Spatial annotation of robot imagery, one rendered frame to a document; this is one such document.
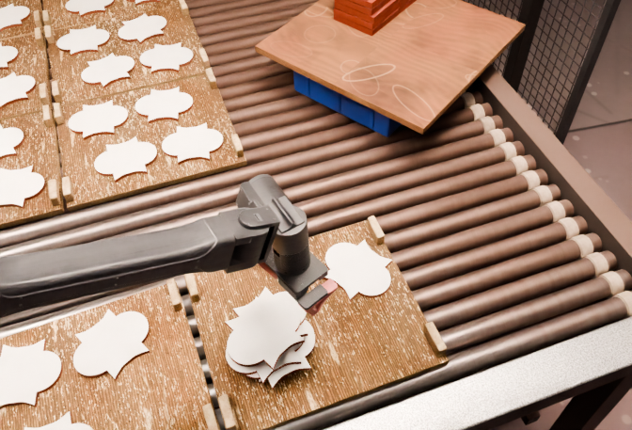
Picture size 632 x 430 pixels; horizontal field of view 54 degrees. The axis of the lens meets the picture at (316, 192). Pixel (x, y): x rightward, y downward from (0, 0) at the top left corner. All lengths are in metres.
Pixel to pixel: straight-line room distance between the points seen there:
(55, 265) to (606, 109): 2.83
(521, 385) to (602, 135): 2.05
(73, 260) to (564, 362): 0.87
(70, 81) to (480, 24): 1.09
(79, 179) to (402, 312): 0.79
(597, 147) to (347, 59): 1.73
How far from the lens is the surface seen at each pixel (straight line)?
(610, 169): 2.98
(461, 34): 1.69
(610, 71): 3.51
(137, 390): 1.18
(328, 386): 1.14
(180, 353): 1.20
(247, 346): 1.12
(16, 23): 2.08
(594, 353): 1.29
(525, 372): 1.23
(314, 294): 0.97
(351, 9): 1.65
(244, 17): 1.98
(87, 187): 1.49
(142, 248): 0.80
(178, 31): 1.90
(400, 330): 1.20
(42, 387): 1.23
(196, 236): 0.83
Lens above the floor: 1.98
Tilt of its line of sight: 49 degrees down
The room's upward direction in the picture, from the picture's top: 1 degrees counter-clockwise
